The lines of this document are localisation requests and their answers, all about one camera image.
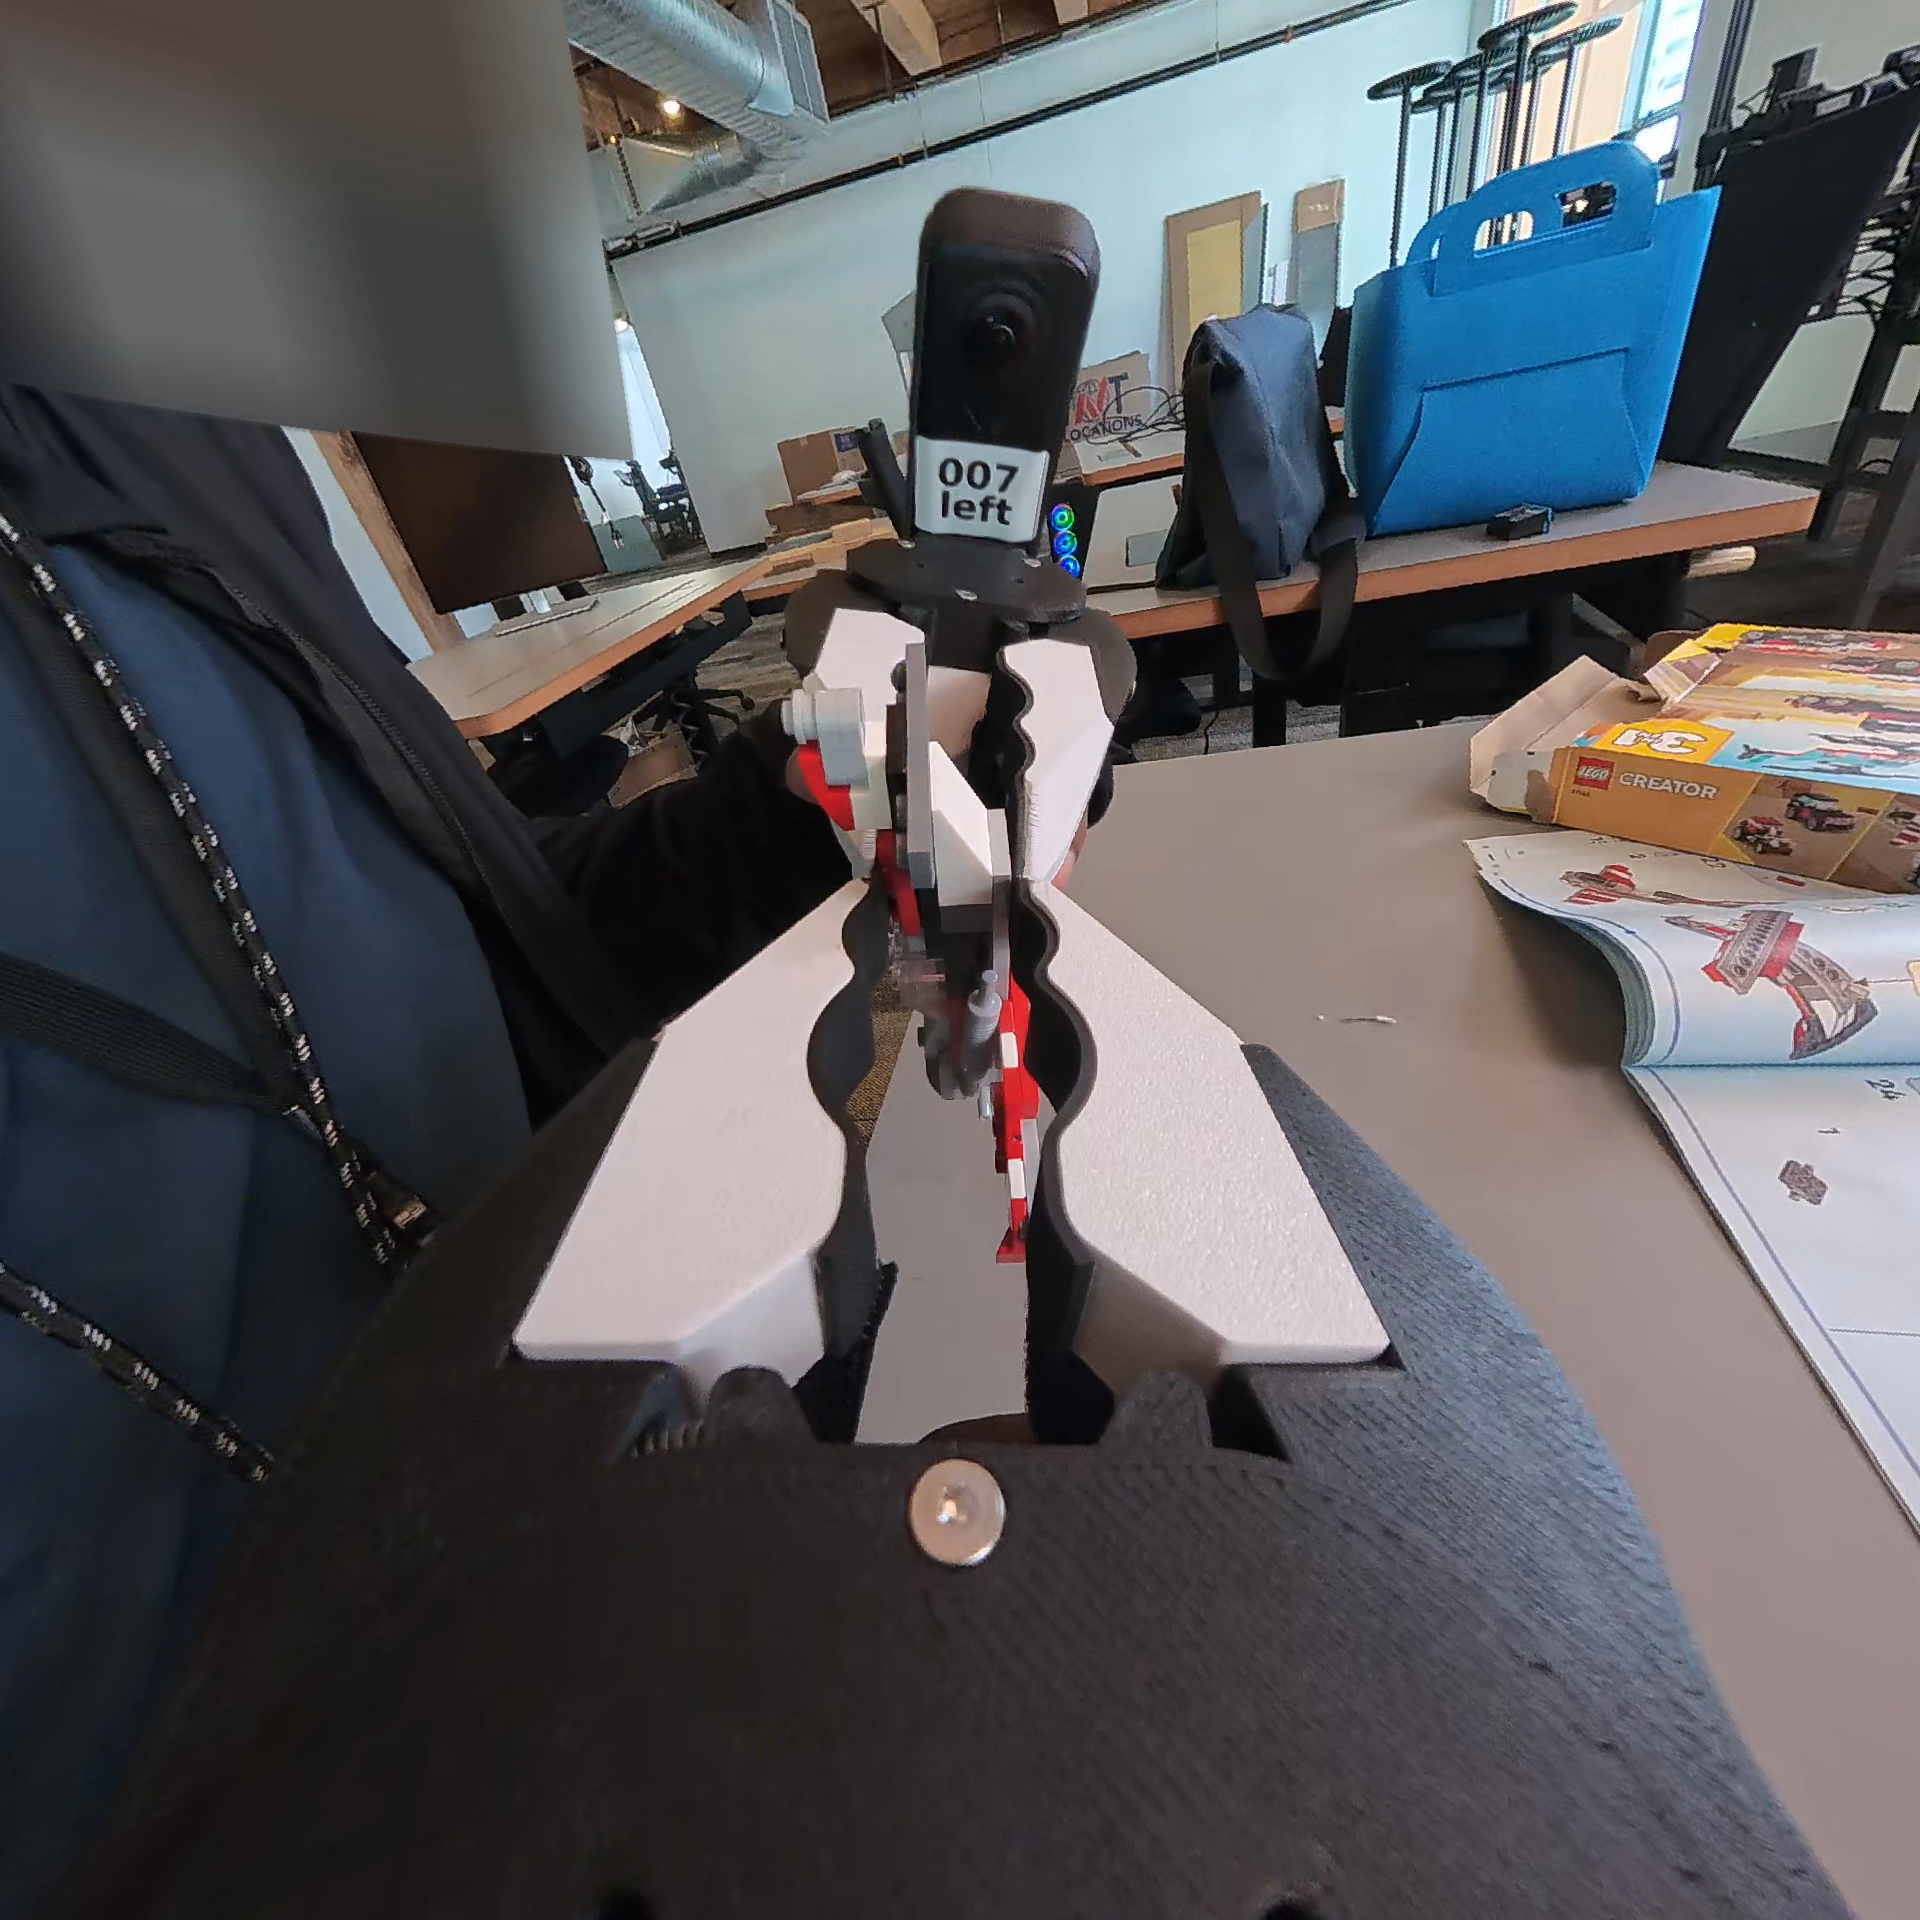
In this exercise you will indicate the cardboard box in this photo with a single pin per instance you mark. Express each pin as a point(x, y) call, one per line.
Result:
point(818, 465)

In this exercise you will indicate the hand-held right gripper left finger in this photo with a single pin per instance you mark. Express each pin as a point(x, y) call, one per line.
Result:
point(674, 1201)

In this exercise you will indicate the blue felt tote bag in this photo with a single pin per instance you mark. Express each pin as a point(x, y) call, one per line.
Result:
point(1500, 421)

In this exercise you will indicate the yellow toy set box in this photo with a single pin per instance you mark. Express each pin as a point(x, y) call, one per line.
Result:
point(1650, 796)

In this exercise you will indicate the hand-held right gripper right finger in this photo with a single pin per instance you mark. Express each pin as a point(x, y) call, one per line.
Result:
point(1213, 1201)

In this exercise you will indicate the black equipment rack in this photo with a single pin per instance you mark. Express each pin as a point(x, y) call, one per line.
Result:
point(1786, 271)

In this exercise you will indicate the grey desk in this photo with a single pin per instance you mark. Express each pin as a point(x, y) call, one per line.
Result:
point(1348, 974)

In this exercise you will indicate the printed cardboard sign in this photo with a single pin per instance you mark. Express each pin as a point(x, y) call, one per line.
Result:
point(1101, 399)

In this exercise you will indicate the silver air duct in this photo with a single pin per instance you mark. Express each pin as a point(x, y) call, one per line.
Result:
point(704, 77)

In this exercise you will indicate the wood edged grey table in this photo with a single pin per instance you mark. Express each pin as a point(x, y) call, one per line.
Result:
point(600, 645)
point(1576, 547)

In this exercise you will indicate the red and grey toy plane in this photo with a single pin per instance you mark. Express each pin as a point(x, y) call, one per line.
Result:
point(1018, 1141)

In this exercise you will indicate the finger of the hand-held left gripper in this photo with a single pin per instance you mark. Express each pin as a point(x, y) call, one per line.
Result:
point(869, 645)
point(1072, 751)

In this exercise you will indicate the open instruction booklet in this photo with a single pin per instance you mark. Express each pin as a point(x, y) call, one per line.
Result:
point(1769, 974)

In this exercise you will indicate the dark navy shoulder bag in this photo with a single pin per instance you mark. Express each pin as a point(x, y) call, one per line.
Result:
point(1260, 436)

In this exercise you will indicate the dark computer monitor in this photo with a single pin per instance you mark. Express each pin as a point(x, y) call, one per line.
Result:
point(481, 511)

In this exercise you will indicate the cardboard sheet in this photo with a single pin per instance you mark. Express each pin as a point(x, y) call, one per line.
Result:
point(1213, 285)
point(1320, 247)

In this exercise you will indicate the small black box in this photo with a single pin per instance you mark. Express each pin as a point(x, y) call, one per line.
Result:
point(1519, 525)

